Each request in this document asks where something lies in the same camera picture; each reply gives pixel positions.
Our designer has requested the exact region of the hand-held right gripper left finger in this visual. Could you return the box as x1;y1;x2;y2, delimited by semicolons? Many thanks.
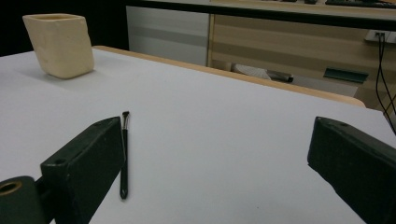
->
40;116;126;224

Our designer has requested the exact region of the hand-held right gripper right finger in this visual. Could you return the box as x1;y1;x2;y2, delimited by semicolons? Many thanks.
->
306;116;396;224

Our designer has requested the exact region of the black makeup brush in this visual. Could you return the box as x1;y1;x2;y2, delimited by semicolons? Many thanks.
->
119;110;131;201

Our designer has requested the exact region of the cream square cup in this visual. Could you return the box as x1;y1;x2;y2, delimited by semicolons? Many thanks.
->
21;13;95;80

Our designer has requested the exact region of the dark green desk tray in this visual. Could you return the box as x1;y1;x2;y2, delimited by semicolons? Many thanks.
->
323;67;370;85

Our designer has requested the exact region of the white power strip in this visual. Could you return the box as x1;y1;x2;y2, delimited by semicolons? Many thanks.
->
364;29;396;44

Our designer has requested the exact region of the wooden desk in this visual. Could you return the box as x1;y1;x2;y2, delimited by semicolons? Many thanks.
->
206;0;396;110

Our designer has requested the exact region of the black curtain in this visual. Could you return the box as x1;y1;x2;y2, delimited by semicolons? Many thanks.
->
0;0;130;58

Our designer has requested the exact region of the white cabinet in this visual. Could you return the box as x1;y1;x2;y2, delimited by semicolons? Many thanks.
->
125;5;210;67

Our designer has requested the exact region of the black keyboard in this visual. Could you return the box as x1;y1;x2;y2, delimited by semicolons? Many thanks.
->
324;0;396;9

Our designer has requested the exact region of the black cable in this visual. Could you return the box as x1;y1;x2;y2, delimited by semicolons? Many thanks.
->
380;32;396;117
375;32;396;136

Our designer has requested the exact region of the black horizontal frame bar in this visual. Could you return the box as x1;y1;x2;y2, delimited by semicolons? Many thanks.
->
125;0;396;32

